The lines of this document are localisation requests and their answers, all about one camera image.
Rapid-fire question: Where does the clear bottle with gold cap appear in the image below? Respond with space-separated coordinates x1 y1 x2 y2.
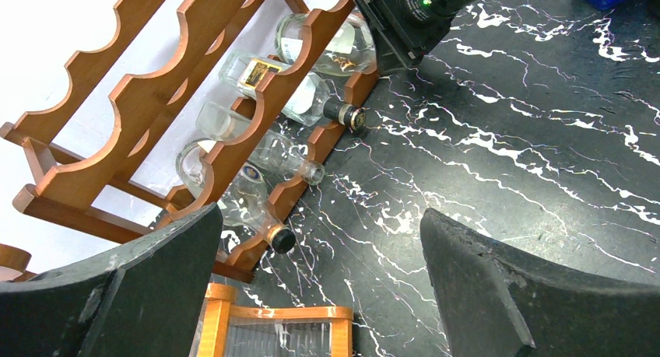
175 138 297 254

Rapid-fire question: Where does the clear bottle without cap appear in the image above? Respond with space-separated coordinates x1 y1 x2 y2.
195 100 327 187

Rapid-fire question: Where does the brown wooden wine rack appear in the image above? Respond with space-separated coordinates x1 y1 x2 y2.
0 0 383 285

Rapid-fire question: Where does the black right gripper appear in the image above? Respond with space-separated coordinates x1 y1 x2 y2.
354 0 465 76

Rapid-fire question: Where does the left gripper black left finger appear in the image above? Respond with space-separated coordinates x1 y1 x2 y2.
1 204 223 356

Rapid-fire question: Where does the clear bottle with cork cap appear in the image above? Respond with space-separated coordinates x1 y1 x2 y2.
275 11 376 77

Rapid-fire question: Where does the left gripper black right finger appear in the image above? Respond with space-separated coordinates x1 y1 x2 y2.
420 208 659 356

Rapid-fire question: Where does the orange wooden tiered shelf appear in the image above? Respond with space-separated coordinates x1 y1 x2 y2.
1 245 352 356

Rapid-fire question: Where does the clear bottle with black label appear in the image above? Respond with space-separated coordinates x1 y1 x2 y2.
219 51 366 130

